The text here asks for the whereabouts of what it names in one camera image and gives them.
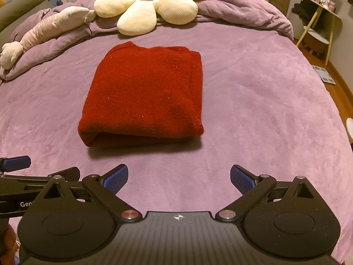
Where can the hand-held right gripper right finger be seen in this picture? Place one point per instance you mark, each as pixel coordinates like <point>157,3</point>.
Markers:
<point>242,179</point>

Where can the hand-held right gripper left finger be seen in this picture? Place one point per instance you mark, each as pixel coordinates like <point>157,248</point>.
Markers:
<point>117,179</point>

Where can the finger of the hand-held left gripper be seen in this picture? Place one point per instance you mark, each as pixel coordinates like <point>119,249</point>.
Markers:
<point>16,162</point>

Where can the red knit cardigan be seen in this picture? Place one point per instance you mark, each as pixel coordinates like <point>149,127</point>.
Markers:
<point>143,93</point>

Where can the person's left hand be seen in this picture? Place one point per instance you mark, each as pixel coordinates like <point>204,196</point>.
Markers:
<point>7,240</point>

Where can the purple bed sheet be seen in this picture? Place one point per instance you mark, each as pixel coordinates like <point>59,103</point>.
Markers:
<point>262,116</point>

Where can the white round object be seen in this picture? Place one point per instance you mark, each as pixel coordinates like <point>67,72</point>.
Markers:
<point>349,128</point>

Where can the glass bathroom scale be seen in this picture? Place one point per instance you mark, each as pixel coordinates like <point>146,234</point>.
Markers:
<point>324,74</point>

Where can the beige plush toy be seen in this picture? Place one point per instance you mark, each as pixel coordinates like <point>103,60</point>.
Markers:
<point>47,29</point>

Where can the green headboard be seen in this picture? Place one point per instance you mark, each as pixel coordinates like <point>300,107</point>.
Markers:
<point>22,8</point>

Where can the white round stool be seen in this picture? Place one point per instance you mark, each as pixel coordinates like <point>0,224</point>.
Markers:
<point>317,41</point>

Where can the purple duvet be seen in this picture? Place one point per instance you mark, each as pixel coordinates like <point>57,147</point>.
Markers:
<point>234,5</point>

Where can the cream flower-shaped pillow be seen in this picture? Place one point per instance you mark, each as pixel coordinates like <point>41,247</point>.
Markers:
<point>149,2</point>

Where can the dark cloth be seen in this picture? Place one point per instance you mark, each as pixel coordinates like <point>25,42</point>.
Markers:
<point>304,8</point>

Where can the yellow side table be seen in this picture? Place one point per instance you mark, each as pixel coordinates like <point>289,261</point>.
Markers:
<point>331,15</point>

